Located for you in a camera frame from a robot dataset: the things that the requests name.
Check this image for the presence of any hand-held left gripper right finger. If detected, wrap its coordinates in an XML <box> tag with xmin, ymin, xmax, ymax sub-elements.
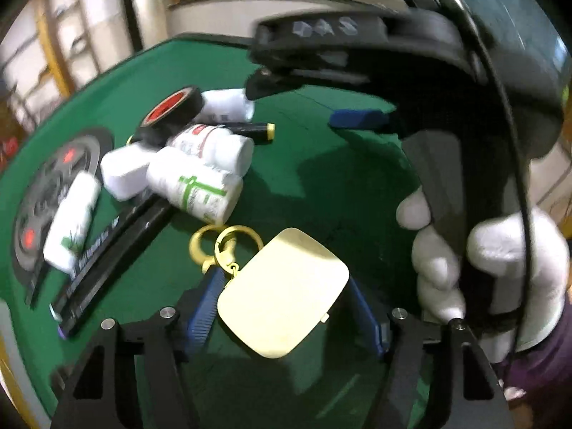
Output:
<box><xmin>346</xmin><ymin>275</ymin><xmax>514</xmax><ymax>429</ymax></box>

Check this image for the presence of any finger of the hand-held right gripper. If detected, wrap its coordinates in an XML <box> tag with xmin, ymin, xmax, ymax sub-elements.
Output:
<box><xmin>328</xmin><ymin>108</ymin><xmax>403</xmax><ymax>134</ymax></box>
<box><xmin>245</xmin><ymin>68</ymin><xmax>322</xmax><ymax>101</ymax></box>

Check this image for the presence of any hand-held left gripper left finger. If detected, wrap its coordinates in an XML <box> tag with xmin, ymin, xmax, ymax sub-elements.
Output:
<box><xmin>51</xmin><ymin>269</ymin><xmax>228</xmax><ymax>429</ymax></box>

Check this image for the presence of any plain white bottle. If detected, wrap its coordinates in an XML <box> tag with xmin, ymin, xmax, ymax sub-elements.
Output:
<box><xmin>201</xmin><ymin>89</ymin><xmax>255</xmax><ymax>123</ymax></box>

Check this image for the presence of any black marker yellow cap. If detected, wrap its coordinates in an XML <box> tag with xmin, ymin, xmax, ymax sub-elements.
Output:
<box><xmin>219</xmin><ymin>122</ymin><xmax>277</xmax><ymax>144</ymax></box>

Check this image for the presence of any white bottle red label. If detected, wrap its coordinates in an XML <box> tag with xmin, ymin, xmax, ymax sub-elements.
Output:
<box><xmin>167</xmin><ymin>124</ymin><xmax>255</xmax><ymax>177</ymax></box>

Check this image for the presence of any black tape roll red core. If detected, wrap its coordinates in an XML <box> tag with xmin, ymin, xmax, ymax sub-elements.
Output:
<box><xmin>134</xmin><ymin>86</ymin><xmax>206</xmax><ymax>148</ymax></box>

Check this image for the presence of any black pen with white text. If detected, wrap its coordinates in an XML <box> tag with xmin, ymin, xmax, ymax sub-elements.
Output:
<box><xmin>48</xmin><ymin>197</ymin><xmax>157</xmax><ymax>320</ymax></box>

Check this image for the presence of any white bottle green label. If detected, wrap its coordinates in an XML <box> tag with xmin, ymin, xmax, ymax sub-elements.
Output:
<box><xmin>147</xmin><ymin>147</ymin><xmax>244</xmax><ymax>226</ymax></box>

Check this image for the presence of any slim white bottle green print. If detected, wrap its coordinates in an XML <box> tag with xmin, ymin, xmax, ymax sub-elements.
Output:
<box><xmin>44</xmin><ymin>172</ymin><xmax>101</xmax><ymax>273</ymax></box>

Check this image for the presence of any white faceted box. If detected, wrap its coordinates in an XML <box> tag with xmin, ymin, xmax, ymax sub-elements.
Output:
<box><xmin>100</xmin><ymin>143</ymin><xmax>157</xmax><ymax>201</ymax></box>

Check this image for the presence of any person's right forearm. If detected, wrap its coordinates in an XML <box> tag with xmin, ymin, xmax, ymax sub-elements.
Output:
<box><xmin>498</xmin><ymin>295</ymin><xmax>572</xmax><ymax>412</ymax></box>

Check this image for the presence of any person's right hand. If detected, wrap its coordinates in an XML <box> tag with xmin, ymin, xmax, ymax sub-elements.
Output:
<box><xmin>397</xmin><ymin>187</ymin><xmax>569</xmax><ymax>364</ymax></box>

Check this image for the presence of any dark round table hub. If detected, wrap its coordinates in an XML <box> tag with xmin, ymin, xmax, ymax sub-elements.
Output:
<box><xmin>11</xmin><ymin>127</ymin><xmax>114</xmax><ymax>309</ymax></box>

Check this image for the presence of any black cable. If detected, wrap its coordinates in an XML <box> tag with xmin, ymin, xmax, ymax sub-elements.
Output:
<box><xmin>429</xmin><ymin>0</ymin><xmax>534</xmax><ymax>394</ymax></box>

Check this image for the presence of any wooden wall shelf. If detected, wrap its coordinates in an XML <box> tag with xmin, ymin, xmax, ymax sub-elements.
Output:
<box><xmin>0</xmin><ymin>0</ymin><xmax>135</xmax><ymax>144</ymax></box>

